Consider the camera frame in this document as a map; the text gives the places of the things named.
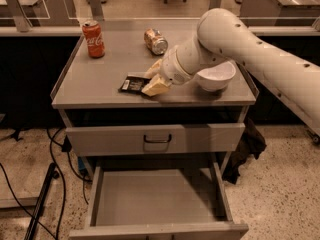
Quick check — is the black drawer handle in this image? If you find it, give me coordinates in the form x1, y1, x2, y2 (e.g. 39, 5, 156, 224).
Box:
143, 134, 172, 144

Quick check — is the dark cloth beside cabinet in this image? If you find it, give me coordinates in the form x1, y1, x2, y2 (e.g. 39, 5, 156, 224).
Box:
222, 118, 266, 184

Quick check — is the white ceramic bowl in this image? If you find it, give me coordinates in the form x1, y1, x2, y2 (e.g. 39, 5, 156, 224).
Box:
195, 61, 236, 92

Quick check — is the black floor cable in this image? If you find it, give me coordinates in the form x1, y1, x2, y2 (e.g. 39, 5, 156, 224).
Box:
0, 127, 93, 240

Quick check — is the grey desk back left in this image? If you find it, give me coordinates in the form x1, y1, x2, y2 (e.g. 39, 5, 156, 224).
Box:
0, 0, 79, 27

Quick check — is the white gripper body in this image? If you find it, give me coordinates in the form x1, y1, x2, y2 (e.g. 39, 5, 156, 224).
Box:
160, 47, 193, 85

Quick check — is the black bar on floor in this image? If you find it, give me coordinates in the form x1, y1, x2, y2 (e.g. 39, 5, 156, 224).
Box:
24, 163, 56, 240

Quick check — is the tipped silver orange can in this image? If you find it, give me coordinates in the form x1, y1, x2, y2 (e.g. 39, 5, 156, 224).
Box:
144, 28, 168, 55

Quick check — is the closed grey upper drawer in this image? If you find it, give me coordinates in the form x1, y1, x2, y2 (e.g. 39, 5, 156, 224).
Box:
66, 123, 245, 157

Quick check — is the red coca-cola can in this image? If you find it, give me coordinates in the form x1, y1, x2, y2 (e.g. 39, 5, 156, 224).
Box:
82, 20, 105, 58

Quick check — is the black rxbar chocolate bar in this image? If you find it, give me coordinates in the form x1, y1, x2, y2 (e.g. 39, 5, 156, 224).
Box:
119, 75, 150, 94

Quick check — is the grey desk back right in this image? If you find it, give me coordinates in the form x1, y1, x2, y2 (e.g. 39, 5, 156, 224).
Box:
239, 0, 320, 26

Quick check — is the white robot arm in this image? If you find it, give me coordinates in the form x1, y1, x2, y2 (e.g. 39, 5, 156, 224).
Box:
142, 8, 320, 135

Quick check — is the grey desk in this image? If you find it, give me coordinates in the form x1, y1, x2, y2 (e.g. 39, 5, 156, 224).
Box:
239, 0, 320, 26
0, 0, 79, 27

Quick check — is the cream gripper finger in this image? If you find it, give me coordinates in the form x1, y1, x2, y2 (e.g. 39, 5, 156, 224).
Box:
144, 59, 162, 79
142, 73, 171, 97

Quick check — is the open grey middle drawer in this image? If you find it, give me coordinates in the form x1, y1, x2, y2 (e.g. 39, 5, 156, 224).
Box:
69, 163, 248, 240

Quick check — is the grey metal drawer cabinet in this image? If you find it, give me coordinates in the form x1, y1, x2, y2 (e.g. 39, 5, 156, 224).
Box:
49, 18, 260, 240

